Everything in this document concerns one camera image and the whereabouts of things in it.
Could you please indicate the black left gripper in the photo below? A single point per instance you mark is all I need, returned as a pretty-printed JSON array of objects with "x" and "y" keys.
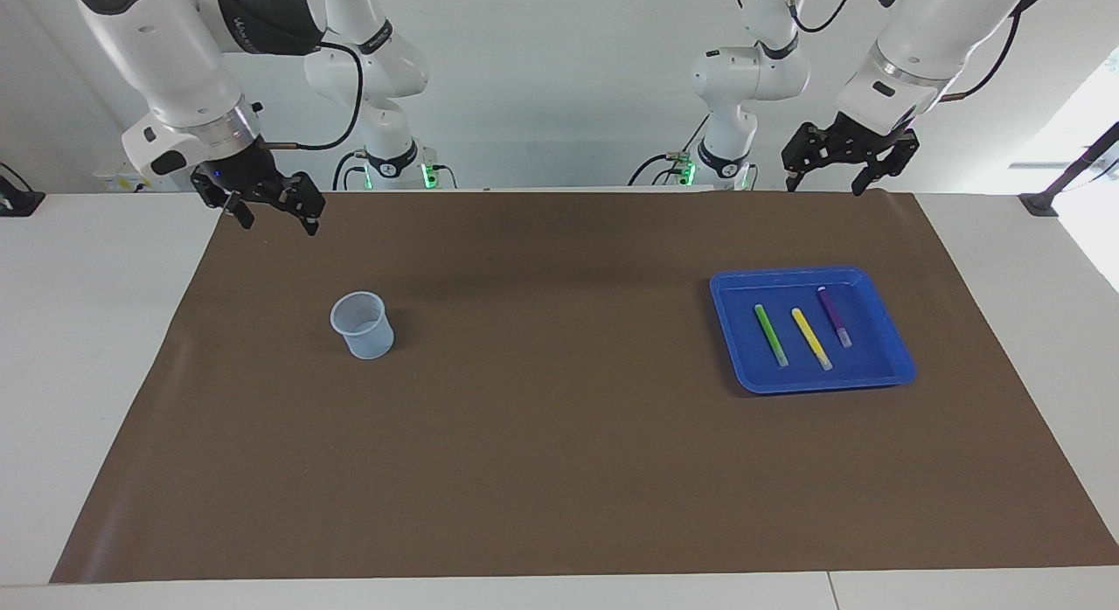
[{"x": 852, "y": 138}]

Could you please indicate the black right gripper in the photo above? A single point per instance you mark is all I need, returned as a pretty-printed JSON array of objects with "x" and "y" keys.
[{"x": 240, "y": 173}]

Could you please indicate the purple marker pen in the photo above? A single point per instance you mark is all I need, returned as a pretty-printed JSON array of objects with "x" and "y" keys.
[{"x": 832, "y": 313}]

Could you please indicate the yellow marker pen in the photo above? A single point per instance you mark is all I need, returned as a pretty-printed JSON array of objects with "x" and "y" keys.
[{"x": 811, "y": 338}]

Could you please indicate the green marker pen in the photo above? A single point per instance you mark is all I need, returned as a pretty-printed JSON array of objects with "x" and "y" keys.
[{"x": 770, "y": 335}]

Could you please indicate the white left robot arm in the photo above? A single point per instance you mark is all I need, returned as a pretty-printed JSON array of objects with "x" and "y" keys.
[{"x": 935, "y": 33}]

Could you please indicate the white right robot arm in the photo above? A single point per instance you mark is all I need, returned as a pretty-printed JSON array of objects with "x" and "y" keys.
[{"x": 166, "y": 59}]

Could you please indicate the white power strip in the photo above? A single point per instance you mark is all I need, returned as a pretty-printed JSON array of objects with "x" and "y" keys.
[{"x": 118, "y": 183}]

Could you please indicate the clear plastic cup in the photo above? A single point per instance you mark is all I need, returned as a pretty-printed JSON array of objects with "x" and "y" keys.
[{"x": 367, "y": 335}]

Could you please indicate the blue plastic tray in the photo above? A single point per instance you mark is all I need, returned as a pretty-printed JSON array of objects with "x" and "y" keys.
[{"x": 874, "y": 348}]

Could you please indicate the black table clamp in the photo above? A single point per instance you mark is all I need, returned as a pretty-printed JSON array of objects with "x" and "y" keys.
[{"x": 17, "y": 204}]

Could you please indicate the brown table mat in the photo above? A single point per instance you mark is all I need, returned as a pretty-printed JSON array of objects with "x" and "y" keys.
[{"x": 559, "y": 461}]

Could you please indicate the black camera stand bracket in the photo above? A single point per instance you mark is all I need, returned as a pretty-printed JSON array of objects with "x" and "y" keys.
[{"x": 1040, "y": 204}]

